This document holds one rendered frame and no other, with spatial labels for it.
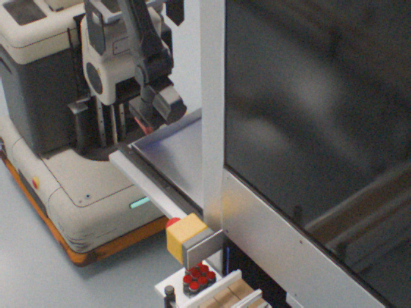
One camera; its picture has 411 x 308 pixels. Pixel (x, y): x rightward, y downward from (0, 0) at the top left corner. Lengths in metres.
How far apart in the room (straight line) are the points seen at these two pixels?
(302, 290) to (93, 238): 1.37
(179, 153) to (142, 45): 0.35
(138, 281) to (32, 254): 0.40
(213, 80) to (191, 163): 0.61
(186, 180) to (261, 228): 0.47
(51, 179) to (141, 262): 0.43
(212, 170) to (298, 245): 0.25
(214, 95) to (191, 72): 2.26
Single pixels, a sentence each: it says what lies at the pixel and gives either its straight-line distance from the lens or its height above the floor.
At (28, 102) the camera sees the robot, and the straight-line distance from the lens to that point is 2.88.
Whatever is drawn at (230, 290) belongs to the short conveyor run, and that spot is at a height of 0.93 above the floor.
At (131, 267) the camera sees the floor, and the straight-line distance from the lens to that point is 3.04.
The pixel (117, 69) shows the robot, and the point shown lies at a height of 0.80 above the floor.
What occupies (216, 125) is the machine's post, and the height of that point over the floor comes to 1.30.
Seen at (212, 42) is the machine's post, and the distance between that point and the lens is 1.48.
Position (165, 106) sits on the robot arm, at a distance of 1.97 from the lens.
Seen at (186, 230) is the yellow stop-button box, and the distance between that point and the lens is 1.77.
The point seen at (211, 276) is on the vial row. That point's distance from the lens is 1.83.
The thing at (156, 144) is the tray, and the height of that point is 0.88.
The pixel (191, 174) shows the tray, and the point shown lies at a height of 0.88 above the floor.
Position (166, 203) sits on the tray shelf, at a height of 0.88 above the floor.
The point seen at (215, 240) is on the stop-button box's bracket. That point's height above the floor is 1.01.
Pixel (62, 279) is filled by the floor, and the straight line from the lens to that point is 3.05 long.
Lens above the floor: 2.37
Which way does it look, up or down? 44 degrees down
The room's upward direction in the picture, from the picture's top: 1 degrees counter-clockwise
